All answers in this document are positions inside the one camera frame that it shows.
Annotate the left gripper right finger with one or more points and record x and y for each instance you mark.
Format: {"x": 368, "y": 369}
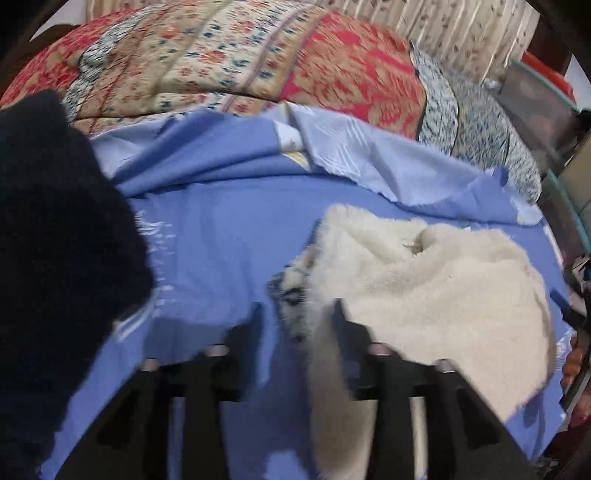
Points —
{"x": 465, "y": 438}

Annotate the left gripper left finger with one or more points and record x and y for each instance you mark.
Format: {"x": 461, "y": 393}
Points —
{"x": 129, "y": 438}

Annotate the white spotted fleece garment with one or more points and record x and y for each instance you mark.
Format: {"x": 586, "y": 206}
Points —
{"x": 429, "y": 291}

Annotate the black fluffy garment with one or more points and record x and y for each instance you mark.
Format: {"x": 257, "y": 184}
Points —
{"x": 72, "y": 262}

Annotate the right hand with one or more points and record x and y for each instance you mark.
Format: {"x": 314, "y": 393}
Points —
{"x": 572, "y": 365}

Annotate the grey plastic storage box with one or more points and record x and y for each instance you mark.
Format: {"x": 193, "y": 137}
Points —
{"x": 558, "y": 136}

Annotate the blue printed bed sheet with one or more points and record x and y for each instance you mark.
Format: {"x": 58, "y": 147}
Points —
{"x": 224, "y": 203}

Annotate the red floral patchwork quilt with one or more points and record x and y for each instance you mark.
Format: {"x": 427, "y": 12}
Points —
{"x": 460, "y": 118}

